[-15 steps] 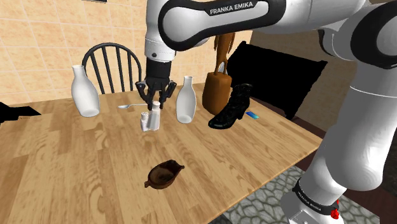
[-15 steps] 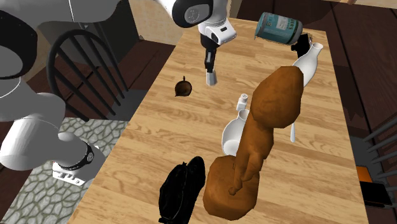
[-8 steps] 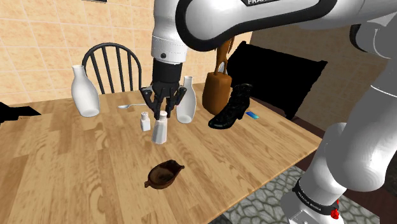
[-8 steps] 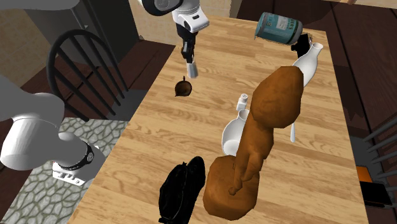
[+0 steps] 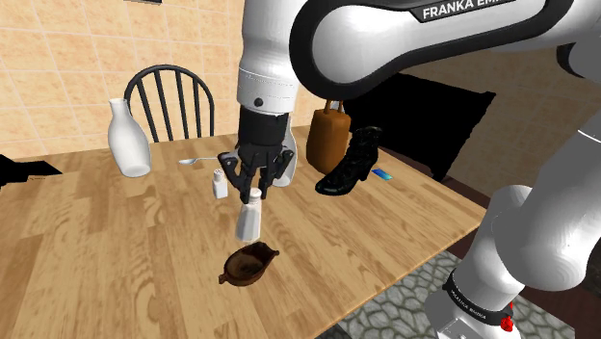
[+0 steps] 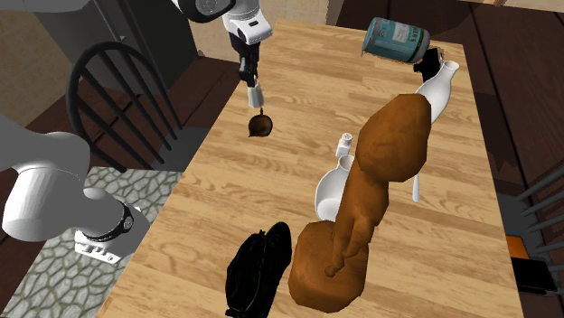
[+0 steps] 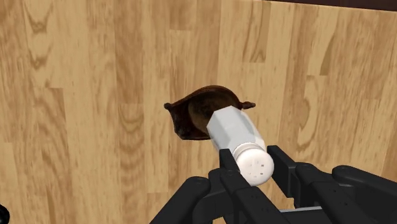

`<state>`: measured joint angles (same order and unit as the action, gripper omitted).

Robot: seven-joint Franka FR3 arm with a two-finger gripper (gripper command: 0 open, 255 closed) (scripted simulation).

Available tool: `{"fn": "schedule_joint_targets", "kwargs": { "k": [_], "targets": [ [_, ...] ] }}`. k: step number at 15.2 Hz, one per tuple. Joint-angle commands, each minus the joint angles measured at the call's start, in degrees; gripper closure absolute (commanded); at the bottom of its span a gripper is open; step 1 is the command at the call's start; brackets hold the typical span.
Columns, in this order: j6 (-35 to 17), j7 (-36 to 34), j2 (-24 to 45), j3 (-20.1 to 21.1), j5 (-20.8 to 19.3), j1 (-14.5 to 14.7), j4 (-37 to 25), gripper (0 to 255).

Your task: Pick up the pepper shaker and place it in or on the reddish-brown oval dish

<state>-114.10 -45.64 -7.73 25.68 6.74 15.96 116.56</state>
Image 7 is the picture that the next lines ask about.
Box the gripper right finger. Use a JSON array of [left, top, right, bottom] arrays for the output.
[[267, 144, 397, 224]]

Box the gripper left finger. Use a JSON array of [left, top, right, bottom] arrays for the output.
[[150, 148, 291, 224]]

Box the white salt shaker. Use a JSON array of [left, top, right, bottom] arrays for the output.
[[205, 105, 275, 187]]

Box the dark brown bowl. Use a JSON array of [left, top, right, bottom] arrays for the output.
[[164, 85, 256, 141]]

